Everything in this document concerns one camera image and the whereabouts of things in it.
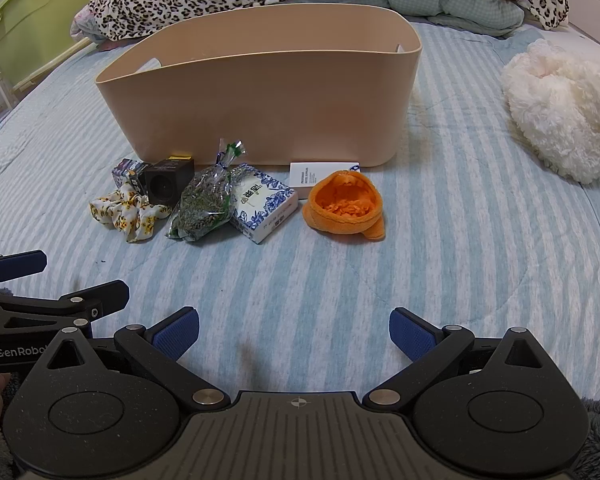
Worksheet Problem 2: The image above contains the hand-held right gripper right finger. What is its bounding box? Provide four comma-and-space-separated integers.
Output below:
362, 307, 552, 407

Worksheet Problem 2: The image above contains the black cube box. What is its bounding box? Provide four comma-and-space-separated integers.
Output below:
141, 156, 196, 207

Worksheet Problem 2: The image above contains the flat white card box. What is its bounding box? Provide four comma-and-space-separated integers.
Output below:
288, 160, 361, 200

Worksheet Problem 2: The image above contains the green plastic storage bin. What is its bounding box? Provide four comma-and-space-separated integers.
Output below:
0, 0, 116, 92

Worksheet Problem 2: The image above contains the white fluffy plush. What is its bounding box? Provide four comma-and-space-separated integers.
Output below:
500, 39, 600, 184

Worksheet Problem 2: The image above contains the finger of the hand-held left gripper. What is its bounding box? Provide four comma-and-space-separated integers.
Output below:
0, 280, 131, 333
0, 249, 48, 292

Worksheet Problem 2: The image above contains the orange plush hat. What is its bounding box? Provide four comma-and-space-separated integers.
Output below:
301, 170, 387, 241

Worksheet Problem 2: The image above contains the floral fabric scrunchie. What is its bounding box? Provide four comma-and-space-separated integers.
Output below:
89, 183, 172, 244

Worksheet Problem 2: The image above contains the blue and white tissue pack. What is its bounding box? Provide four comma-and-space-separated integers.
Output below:
227, 163, 299, 245

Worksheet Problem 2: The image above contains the small dark printed box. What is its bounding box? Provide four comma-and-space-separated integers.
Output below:
111, 158, 149, 188

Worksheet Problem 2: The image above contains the beige plastic storage basket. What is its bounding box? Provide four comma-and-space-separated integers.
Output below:
95, 2, 423, 170

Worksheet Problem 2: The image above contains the pink floral cloth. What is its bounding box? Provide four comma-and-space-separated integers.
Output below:
71, 4, 103, 43

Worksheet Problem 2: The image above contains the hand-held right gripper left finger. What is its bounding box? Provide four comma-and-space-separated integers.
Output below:
44, 307, 232, 407

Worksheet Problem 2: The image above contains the clear bag of dried herbs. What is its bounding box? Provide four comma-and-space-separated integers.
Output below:
166, 138, 246, 243

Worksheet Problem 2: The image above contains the blue striped bedsheet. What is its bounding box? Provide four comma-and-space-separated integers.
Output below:
0, 12, 600, 406

